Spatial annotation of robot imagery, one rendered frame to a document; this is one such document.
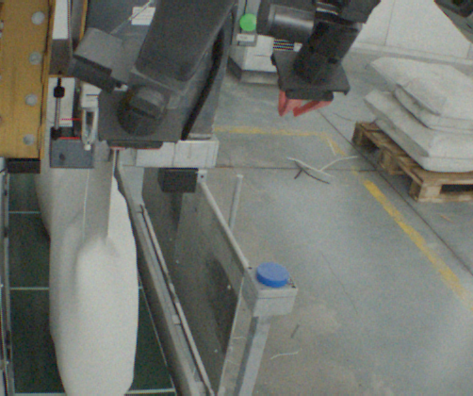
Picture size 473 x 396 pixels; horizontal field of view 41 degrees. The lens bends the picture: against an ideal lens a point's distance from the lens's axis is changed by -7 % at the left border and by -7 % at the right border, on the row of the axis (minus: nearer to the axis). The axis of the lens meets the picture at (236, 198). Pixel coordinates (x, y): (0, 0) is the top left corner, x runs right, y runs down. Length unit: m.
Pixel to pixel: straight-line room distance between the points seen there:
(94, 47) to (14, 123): 0.42
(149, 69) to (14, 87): 0.50
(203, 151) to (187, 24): 0.67
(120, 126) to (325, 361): 1.72
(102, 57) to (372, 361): 1.94
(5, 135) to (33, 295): 0.83
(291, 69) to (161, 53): 0.33
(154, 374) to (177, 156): 0.67
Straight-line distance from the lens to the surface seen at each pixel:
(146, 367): 1.67
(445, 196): 3.89
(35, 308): 1.82
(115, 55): 0.71
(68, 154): 1.12
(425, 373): 2.51
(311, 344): 2.46
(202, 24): 0.51
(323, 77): 0.88
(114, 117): 0.81
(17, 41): 1.06
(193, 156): 1.17
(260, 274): 1.21
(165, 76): 0.61
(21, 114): 1.10
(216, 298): 1.63
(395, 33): 6.11
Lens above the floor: 1.52
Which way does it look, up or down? 28 degrees down
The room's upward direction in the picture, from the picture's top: 11 degrees clockwise
